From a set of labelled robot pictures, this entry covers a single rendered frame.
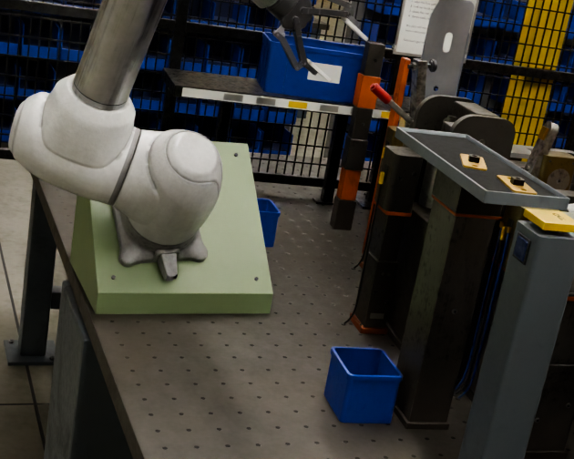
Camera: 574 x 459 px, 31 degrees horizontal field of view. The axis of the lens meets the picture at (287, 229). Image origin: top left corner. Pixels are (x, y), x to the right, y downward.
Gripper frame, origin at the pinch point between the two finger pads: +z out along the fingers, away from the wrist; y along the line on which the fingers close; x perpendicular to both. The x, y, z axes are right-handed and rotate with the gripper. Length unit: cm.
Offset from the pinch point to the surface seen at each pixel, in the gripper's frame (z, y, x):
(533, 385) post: 17, -22, -100
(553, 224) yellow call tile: 2, -4, -99
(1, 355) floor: 11, -136, 86
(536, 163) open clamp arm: 51, 11, -8
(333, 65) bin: 13.3, -1.2, 34.9
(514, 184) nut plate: 3, -2, -82
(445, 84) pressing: 36.8, 14.0, 26.1
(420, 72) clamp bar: 16.2, 8.7, -2.2
